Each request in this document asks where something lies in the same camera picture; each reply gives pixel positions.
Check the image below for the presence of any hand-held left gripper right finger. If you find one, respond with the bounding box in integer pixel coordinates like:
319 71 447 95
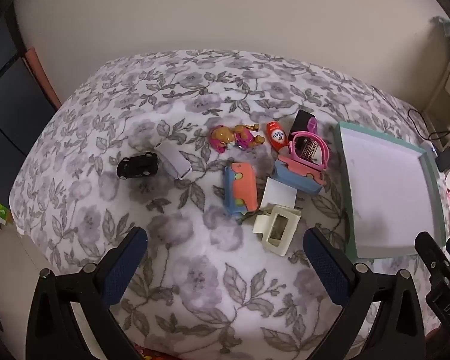
303 227 426 360

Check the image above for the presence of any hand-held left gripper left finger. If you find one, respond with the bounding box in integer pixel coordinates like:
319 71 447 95
25 226 149 360

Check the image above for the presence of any cream hair claw clip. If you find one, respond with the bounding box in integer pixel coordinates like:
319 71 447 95
252 203 302 257

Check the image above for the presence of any teal-edged white tray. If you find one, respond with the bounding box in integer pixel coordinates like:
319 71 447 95
334 122 447 259

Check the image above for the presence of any black toy car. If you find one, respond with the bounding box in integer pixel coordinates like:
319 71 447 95
116 151 159 180

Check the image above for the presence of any blue orange toy box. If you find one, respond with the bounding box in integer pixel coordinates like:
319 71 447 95
224 162 259 216

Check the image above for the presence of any white plastic case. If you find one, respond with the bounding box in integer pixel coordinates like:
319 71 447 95
154 141 193 181

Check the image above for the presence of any black and gold patterned lighter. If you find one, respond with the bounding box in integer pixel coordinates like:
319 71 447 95
298 137 323 162

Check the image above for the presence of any red squeeze tube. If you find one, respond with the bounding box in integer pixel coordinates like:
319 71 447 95
266 121 289 151

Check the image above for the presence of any pink watch band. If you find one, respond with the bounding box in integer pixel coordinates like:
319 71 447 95
288 118 331 169

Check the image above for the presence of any black plug adapter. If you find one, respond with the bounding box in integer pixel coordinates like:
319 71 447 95
289 109 316 139

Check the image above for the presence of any pink and orange dog figure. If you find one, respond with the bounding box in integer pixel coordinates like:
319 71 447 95
210 123 265 154

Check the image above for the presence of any floral blanket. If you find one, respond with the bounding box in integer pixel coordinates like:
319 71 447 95
9 49 450 360

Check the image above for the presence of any black power bank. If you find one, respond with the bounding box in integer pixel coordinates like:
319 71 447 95
435 148 450 171

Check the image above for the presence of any cream shelf unit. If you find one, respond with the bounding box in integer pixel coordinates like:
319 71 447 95
422 62 450 151

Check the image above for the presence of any dark blue wardrobe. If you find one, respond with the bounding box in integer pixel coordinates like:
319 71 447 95
0 7 57 203

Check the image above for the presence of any orange wooden trim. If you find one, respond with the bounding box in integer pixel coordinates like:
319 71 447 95
24 47 62 107

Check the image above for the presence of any teal and white box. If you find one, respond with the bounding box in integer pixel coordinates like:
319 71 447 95
431 17 450 38

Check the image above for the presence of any black cable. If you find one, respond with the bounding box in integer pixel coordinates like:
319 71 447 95
408 108 450 143

